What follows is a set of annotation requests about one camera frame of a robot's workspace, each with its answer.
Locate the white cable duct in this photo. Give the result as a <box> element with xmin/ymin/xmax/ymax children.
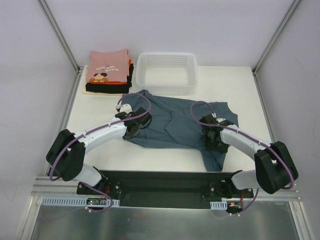
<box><xmin>41</xmin><ymin>196</ymin><xmax>111</xmax><ymax>208</ymax></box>
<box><xmin>210</xmin><ymin>200</ymin><xmax>228</xmax><ymax>211</ymax></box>

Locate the cream folded t shirt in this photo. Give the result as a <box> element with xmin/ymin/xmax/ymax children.
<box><xmin>82</xmin><ymin>65</ymin><xmax>136</xmax><ymax>97</ymax></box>

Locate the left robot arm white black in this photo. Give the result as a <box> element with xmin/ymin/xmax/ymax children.
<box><xmin>46</xmin><ymin>107</ymin><xmax>152</xmax><ymax>195</ymax></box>

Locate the left aluminium frame post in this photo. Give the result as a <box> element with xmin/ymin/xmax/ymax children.
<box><xmin>37</xmin><ymin>0</ymin><xmax>81</xmax><ymax>73</ymax></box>

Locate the aluminium side rail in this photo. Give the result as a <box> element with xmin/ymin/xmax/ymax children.
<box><xmin>44</xmin><ymin>71</ymin><xmax>83</xmax><ymax>176</ymax></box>
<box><xmin>254</xmin><ymin>73</ymin><xmax>288</xmax><ymax>143</ymax></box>

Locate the left aluminium side rail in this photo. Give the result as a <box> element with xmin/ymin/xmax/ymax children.
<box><xmin>44</xmin><ymin>71</ymin><xmax>83</xmax><ymax>176</ymax></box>

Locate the right white cable duct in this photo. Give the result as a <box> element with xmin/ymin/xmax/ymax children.
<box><xmin>210</xmin><ymin>200</ymin><xmax>228</xmax><ymax>211</ymax></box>

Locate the blue-grey t shirt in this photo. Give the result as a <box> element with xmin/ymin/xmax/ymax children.
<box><xmin>122</xmin><ymin>90</ymin><xmax>239</xmax><ymax>172</ymax></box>

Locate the right aluminium side rail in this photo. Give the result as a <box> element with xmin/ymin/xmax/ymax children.
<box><xmin>254</xmin><ymin>73</ymin><xmax>288</xmax><ymax>143</ymax></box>

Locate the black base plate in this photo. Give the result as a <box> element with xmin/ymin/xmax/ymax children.
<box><xmin>76</xmin><ymin>169</ymin><xmax>255</xmax><ymax>210</ymax></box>

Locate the pink folded t shirt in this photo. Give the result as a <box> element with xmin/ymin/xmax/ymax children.
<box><xmin>86</xmin><ymin>49</ymin><xmax>131</xmax><ymax>84</ymax></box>

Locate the orange folded t shirt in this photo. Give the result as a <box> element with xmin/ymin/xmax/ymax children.
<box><xmin>98</xmin><ymin>59</ymin><xmax>132</xmax><ymax>85</ymax></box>

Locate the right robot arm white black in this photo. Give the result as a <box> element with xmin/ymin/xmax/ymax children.
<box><xmin>199</xmin><ymin>114</ymin><xmax>299</xmax><ymax>198</ymax></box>

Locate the front aluminium rail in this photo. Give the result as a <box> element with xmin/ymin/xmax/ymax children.
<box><xmin>31</xmin><ymin>176</ymin><xmax>302</xmax><ymax>202</ymax></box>

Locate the left white cable duct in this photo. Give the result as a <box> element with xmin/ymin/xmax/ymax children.
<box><xmin>41</xmin><ymin>196</ymin><xmax>111</xmax><ymax>208</ymax></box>

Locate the white plastic basket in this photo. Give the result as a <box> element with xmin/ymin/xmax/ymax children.
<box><xmin>135</xmin><ymin>52</ymin><xmax>199</xmax><ymax>96</ymax></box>

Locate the black folded t shirt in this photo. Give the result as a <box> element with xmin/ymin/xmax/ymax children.
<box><xmin>84</xmin><ymin>63</ymin><xmax>134</xmax><ymax>95</ymax></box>

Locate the right aluminium frame post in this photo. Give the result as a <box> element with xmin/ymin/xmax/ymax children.
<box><xmin>252</xmin><ymin>0</ymin><xmax>303</xmax><ymax>76</ymax></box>

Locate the aluminium frame post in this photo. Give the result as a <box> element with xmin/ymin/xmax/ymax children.
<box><xmin>37</xmin><ymin>0</ymin><xmax>81</xmax><ymax>73</ymax></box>
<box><xmin>252</xmin><ymin>0</ymin><xmax>303</xmax><ymax>76</ymax></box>

